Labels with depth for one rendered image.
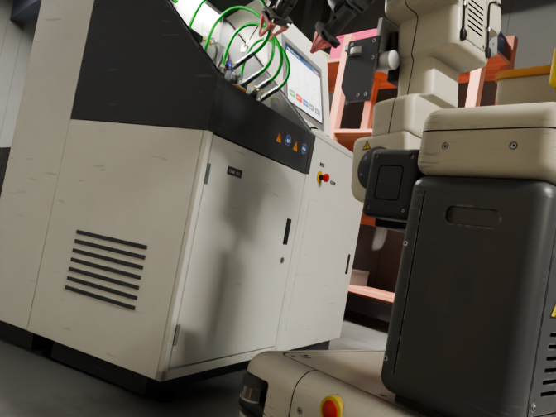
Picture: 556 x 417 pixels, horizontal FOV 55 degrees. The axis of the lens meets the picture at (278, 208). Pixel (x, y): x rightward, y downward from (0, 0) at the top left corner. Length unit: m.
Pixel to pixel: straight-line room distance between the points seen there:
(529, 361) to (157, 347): 1.02
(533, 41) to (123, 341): 3.55
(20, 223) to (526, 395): 1.66
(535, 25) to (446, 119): 3.45
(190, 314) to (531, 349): 1.01
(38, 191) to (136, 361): 0.71
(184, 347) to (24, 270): 0.66
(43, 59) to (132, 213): 0.73
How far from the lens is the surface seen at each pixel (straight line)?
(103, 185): 1.76
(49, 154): 1.98
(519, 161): 0.90
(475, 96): 3.57
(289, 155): 1.97
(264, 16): 1.92
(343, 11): 1.95
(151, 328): 1.59
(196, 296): 1.61
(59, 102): 2.00
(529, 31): 4.41
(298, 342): 2.33
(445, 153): 0.96
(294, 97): 2.54
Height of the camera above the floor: 0.54
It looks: 3 degrees up
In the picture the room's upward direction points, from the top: 10 degrees clockwise
